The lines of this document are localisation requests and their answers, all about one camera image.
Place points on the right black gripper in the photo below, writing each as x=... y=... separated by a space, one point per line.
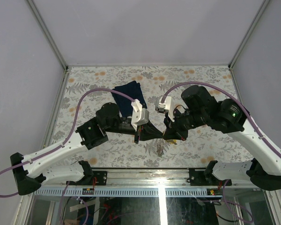
x=173 y=130

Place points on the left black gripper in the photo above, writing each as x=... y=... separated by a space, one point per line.
x=150 y=128

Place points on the keyring with tagged keys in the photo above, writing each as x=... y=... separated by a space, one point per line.
x=160 y=147

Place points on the key with yellow tag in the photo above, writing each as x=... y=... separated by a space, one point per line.
x=172 y=141

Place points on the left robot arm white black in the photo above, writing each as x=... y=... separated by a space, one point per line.
x=34 y=170

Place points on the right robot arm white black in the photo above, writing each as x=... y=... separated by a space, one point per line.
x=231 y=118

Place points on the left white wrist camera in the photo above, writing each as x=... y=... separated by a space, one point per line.
x=140 y=115

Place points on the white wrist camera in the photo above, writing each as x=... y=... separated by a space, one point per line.
x=140 y=115
x=166 y=107

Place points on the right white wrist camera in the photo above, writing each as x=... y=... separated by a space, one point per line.
x=166 y=107

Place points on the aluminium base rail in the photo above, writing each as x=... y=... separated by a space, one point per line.
x=142 y=177

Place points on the slotted white cable duct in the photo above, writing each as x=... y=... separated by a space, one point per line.
x=125 y=192

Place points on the right aluminium frame post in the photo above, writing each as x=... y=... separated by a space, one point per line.
x=264 y=5

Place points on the aluminium frame post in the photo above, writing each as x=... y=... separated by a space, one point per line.
x=44 y=29
x=264 y=5

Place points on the left aluminium frame post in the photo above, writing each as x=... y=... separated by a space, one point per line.
x=44 y=29

